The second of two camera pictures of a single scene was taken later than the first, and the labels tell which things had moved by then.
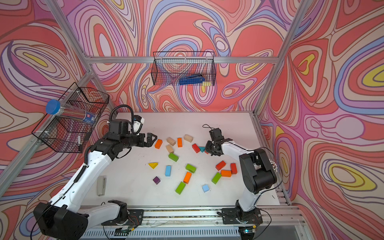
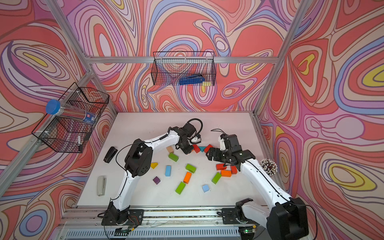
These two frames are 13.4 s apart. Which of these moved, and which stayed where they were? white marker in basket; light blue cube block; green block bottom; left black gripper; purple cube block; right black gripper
Moved: left black gripper; right black gripper
Stayed: green block bottom; purple cube block; light blue cube block; white marker in basket
